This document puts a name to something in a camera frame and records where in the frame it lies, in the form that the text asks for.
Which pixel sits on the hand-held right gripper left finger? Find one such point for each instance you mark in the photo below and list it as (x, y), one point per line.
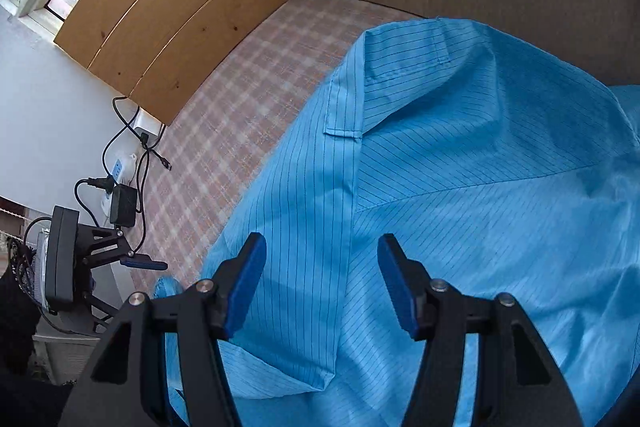
(245, 287)

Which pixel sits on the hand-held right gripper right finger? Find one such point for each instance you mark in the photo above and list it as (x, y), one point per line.
(400, 287)

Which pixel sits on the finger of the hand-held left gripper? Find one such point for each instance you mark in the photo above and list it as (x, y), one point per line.
(145, 263)
(97, 309)

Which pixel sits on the blue striped jacket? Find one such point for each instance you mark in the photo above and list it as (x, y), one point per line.
(450, 157)

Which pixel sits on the person's left forearm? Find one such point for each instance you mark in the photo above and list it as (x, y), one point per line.
(20, 322)

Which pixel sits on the black power adapter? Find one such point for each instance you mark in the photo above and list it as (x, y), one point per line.
(122, 204)

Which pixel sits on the white power strip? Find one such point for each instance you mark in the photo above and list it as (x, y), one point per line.
(117, 167)

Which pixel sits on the white charger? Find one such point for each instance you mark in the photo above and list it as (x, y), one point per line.
(147, 124)

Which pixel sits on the pink plaid blanket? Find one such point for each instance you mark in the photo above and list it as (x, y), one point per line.
(240, 107)

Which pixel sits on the pine plank board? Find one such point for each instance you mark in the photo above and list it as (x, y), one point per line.
(175, 7)

